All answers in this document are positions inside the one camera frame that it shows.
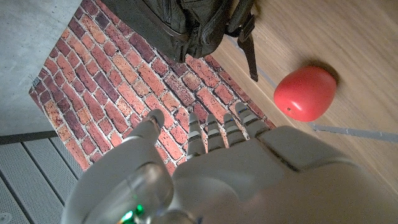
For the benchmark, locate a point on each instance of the metal backdrop clip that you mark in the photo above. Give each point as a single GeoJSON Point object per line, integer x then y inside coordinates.
{"type": "Point", "coordinates": [35, 82]}

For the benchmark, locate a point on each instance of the black backpack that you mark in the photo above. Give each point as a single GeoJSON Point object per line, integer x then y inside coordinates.
{"type": "Point", "coordinates": [186, 28]}

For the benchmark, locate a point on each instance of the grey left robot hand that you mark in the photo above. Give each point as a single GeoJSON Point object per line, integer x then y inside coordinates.
{"type": "Point", "coordinates": [248, 180]}

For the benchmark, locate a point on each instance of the brick wall print backdrop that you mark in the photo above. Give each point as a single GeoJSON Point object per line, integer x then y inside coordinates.
{"type": "Point", "coordinates": [118, 93]}

